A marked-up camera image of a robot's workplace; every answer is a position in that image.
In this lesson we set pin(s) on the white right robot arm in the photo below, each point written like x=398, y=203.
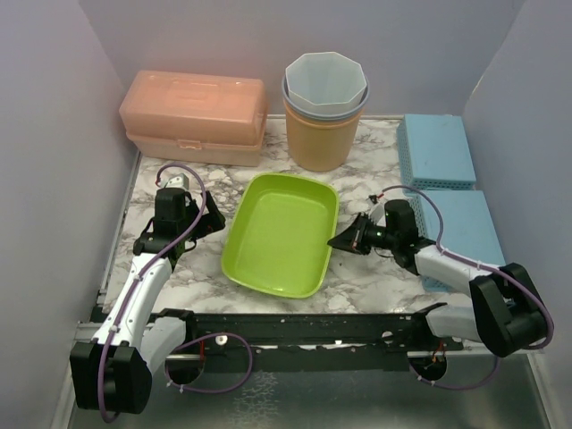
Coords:
x=505, y=314

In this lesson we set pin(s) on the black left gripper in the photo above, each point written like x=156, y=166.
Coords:
x=212, y=222

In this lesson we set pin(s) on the blue-grey round bin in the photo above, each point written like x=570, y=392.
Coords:
x=322, y=117

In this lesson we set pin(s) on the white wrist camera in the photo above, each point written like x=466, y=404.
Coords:
x=376, y=212
x=179, y=181

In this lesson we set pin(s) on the small blue perforated basket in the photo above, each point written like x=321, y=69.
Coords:
x=468, y=226

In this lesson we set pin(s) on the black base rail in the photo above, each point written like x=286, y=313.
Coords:
x=231, y=343

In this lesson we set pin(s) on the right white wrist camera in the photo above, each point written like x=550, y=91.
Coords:
x=376, y=212

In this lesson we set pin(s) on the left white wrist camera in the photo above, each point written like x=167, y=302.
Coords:
x=179, y=181

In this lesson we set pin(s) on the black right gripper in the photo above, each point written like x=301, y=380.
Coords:
x=353, y=237

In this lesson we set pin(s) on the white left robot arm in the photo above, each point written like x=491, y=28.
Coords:
x=112, y=372

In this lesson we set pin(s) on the orange round bin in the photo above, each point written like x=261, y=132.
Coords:
x=316, y=145

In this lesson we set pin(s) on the large blue perforated basket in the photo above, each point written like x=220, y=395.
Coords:
x=433, y=152

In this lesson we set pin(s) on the orange plastic toolbox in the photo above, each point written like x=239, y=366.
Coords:
x=196, y=118

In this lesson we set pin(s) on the green plastic tray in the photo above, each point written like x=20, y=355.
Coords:
x=277, y=243

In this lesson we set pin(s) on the white faceted bin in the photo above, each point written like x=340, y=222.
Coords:
x=326, y=83

